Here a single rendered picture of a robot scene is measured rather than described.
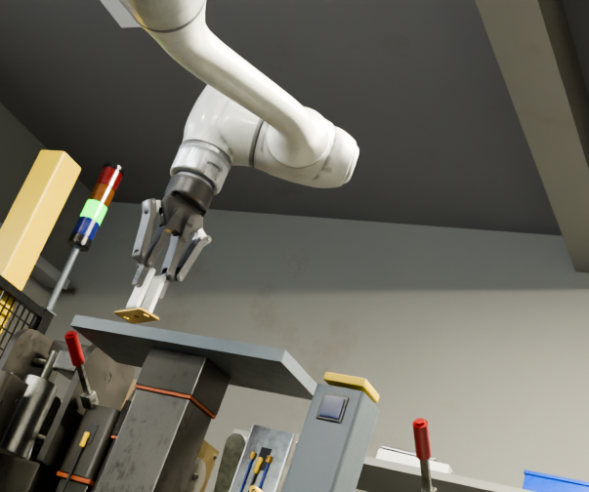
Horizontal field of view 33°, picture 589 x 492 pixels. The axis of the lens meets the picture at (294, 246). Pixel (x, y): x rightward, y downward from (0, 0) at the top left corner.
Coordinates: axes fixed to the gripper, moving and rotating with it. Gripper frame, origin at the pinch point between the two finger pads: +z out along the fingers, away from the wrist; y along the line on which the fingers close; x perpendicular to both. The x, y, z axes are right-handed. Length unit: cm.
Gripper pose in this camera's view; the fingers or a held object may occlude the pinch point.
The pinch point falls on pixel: (147, 292)
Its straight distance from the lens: 155.3
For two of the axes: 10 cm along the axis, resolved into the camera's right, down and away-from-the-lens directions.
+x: -6.3, 1.3, 7.6
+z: -3.2, 8.6, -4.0
